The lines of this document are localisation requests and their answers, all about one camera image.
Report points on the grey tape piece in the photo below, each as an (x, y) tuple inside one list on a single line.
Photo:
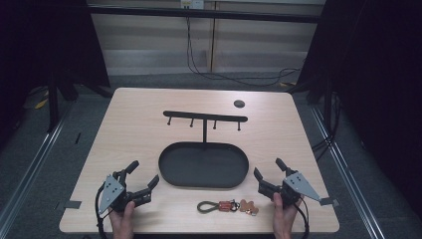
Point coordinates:
[(72, 204), (328, 201)]

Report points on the dark round table grommet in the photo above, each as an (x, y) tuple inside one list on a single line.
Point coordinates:
[(239, 103)]

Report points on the black key rack with tray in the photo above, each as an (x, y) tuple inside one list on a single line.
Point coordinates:
[(203, 166)]

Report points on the white wall socket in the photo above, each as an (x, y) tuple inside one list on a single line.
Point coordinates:
[(192, 3)]

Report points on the yellow tape strip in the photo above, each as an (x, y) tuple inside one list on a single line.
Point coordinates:
[(41, 104)]

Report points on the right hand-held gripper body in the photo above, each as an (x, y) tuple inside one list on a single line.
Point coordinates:
[(297, 186)]

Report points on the person's right hand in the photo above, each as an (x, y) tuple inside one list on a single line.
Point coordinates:
[(282, 217)]

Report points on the metal floor rail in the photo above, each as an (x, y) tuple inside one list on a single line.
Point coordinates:
[(348, 179), (30, 172)]

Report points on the black metal stand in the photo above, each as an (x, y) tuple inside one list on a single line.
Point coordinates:
[(53, 103)]

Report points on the black curtain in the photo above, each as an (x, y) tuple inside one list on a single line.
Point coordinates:
[(40, 40), (381, 83)]

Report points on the black tape strip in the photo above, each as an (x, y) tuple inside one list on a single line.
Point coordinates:
[(78, 138)]

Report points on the black horizontal bar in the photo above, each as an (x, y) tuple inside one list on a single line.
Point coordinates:
[(232, 15)]

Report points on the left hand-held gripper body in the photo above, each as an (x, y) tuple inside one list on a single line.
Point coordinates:
[(111, 193)]

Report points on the person's left hand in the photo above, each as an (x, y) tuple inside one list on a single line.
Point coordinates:
[(122, 220)]

